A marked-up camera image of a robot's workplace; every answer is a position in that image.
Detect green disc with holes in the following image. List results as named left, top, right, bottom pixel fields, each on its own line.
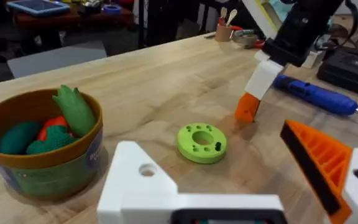
left=177, top=122, right=228, bottom=165

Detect blue tray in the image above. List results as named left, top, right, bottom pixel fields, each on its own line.
left=6, top=0, right=71, bottom=17

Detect left gripper white orange right finger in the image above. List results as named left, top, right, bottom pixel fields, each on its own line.
left=280, top=119, right=358, bottom=224

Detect blue electric screwdriver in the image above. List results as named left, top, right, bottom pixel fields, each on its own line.
left=272, top=74, right=358, bottom=117

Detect white frame with yellow edge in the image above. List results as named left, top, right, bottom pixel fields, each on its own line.
left=242, top=0, right=295, bottom=40

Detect brown tub with toy vegetables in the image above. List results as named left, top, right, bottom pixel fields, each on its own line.
left=0, top=83, right=104, bottom=200

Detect black cable with plug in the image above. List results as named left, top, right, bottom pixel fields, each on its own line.
left=314, top=0, right=358, bottom=50

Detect blue tape roll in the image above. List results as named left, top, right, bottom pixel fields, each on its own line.
left=102, top=3, right=123, bottom=15

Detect heap of tools and cables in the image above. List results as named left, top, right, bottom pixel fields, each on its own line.
left=232, top=26, right=266, bottom=50

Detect left gripper left finger bare white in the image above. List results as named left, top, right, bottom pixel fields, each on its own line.
left=96, top=140, right=180, bottom=224

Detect cup with wooden spoons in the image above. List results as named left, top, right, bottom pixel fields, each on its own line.
left=214, top=7, right=239, bottom=43

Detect black case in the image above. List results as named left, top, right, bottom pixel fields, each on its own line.
left=317, top=46, right=358, bottom=101

